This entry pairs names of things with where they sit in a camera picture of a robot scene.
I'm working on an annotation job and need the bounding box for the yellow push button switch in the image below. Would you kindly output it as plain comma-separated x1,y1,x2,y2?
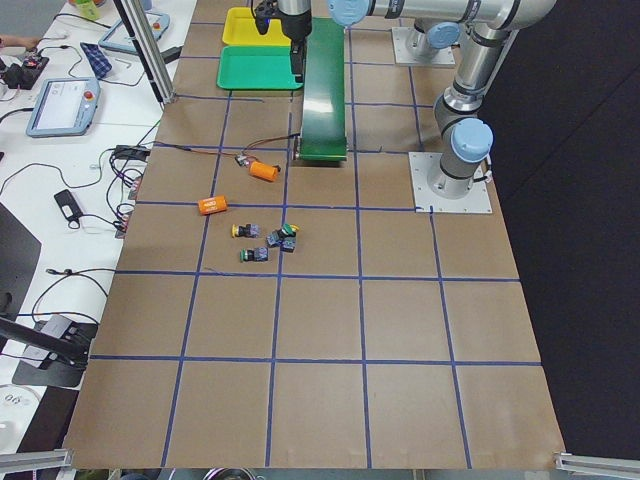
231,223,261,238

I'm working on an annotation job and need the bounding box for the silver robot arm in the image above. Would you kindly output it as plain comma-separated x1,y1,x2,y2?
327,1,555,199
277,0,312,42

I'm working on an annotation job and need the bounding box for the black power adapter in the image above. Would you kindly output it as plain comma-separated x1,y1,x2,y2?
54,189,84,222

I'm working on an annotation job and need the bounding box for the near blue teach pendant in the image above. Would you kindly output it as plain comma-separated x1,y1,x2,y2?
26,77,101,138

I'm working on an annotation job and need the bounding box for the yellow tray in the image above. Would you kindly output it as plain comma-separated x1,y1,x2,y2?
222,7,291,47

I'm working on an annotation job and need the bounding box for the blue plaid cloth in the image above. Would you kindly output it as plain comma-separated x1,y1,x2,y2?
80,42,113,80

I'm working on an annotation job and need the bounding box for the aluminium frame post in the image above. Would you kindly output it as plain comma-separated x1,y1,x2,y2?
114,0,176,105

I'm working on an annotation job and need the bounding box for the black usb hub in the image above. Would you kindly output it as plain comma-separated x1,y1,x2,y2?
112,145,150,162

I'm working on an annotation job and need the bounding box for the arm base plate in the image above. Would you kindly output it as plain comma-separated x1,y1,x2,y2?
409,152,492,214
391,27,456,69

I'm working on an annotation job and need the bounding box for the green conveyor belt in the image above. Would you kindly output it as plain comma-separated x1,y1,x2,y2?
295,17,347,164

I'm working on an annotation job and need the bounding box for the green tray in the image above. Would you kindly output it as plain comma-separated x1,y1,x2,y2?
217,45,303,91

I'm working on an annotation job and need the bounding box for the black monitor stand base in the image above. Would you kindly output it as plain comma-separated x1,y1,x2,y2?
1,314,98,388

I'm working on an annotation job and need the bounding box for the orange cylinder with white text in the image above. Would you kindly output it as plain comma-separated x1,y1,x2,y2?
198,195,228,216

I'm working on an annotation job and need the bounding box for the plain orange cylinder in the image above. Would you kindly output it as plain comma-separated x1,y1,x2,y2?
249,161,280,182

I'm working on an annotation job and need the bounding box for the blue teach pendant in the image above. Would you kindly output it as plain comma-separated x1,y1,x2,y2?
26,77,101,138
98,10,171,56

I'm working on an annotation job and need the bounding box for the small motor controller board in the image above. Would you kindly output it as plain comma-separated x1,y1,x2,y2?
235,154,250,167

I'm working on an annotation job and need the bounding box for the far blue teach pendant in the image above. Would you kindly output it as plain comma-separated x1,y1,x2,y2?
98,10,171,56

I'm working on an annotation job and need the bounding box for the green push button switch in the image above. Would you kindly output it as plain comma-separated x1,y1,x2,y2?
240,247,269,262

